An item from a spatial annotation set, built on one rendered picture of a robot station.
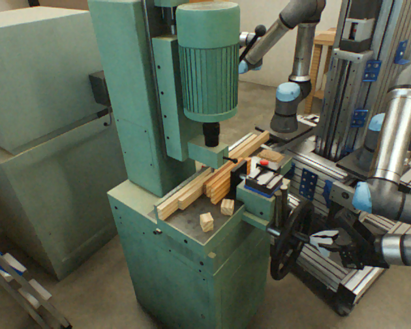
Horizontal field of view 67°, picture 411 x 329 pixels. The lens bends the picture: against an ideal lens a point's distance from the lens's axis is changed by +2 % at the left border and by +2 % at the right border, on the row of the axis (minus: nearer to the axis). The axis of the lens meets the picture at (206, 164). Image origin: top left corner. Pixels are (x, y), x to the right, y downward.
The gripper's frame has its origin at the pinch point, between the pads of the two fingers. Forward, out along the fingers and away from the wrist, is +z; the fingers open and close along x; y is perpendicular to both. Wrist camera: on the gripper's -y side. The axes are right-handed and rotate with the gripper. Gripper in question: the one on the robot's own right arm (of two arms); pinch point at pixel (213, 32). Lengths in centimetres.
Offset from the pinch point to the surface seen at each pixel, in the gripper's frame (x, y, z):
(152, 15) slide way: -85, -36, -42
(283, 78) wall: 225, 141, 52
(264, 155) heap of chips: -62, 24, -67
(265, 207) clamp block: -92, 19, -83
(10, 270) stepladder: -152, 45, 1
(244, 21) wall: 233, 72, 118
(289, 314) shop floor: -79, 114, -91
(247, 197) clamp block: -92, 18, -76
